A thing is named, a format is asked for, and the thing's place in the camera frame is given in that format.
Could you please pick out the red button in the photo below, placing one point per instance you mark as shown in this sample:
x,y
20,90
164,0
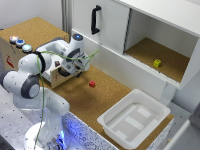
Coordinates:
x,y
13,39

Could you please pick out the green button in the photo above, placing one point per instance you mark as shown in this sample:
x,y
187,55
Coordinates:
x,y
27,48

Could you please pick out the white plastic box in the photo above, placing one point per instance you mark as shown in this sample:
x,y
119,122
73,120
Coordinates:
x,y
133,118

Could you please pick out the blue button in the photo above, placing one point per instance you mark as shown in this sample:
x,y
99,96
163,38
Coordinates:
x,y
20,42

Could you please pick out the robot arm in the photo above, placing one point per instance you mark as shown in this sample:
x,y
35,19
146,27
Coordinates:
x,y
20,83

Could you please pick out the pink block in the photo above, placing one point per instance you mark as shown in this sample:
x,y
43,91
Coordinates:
x,y
92,84

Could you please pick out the purple block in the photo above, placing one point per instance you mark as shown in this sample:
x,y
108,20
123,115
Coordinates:
x,y
57,62

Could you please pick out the white cabinet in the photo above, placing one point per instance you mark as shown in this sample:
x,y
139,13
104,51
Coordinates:
x,y
160,20

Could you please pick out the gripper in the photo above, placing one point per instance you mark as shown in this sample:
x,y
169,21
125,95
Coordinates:
x,y
74,65

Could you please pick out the wooden drawer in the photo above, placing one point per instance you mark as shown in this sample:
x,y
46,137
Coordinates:
x,y
63,80

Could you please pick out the yellow block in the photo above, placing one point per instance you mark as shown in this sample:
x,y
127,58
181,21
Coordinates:
x,y
157,63

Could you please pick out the wooden drawer box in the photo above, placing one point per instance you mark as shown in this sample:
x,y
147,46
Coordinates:
x,y
35,30

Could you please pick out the white sliding door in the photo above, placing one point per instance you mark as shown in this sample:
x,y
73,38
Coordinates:
x,y
110,20

